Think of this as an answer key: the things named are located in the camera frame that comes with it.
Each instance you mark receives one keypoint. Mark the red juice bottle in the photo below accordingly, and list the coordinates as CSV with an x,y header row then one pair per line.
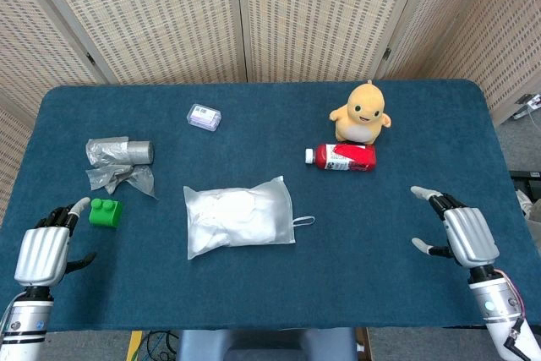
x,y
359,160

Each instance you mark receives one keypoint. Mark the white sneaker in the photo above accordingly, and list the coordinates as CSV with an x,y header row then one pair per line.
x,y
526,204

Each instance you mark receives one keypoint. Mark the crumpled grey plastic bag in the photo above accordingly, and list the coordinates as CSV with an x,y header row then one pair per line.
x,y
141,181

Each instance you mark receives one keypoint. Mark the clear purple plastic box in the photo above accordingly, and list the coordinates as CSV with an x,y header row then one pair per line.
x,y
204,116

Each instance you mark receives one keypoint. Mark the blue tablecloth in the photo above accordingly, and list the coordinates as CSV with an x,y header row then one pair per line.
x,y
270,293

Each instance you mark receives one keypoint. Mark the white translucent plastic bag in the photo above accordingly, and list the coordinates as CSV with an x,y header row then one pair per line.
x,y
270,192

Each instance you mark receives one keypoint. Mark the grey foil-wrapped roll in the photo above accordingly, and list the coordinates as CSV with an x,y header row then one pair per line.
x,y
139,152

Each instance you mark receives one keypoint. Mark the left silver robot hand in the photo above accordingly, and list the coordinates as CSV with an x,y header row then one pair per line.
x,y
42,251

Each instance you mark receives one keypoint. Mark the yellow flat bar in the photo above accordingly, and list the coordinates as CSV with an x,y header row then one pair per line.
x,y
134,346

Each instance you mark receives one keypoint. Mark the green toy block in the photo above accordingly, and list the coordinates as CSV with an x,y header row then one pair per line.
x,y
105,217

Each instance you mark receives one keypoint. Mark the white power strip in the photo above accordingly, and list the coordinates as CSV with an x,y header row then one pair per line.
x,y
533,103

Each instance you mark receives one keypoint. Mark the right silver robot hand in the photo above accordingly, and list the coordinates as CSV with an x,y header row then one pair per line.
x,y
471,234

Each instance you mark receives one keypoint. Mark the yellow plush toy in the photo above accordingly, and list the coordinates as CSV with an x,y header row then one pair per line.
x,y
361,107

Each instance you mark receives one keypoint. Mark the wooden table leg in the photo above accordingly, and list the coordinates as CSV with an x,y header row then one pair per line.
x,y
363,344

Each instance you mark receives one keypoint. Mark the wicker folding screen panel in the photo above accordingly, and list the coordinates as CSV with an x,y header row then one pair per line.
x,y
486,31
42,31
321,18
160,18
10,158

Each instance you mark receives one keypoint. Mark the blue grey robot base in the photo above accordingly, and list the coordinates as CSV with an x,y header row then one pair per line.
x,y
253,344

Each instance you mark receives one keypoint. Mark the black equipment base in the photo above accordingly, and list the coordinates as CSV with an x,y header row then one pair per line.
x,y
526,177

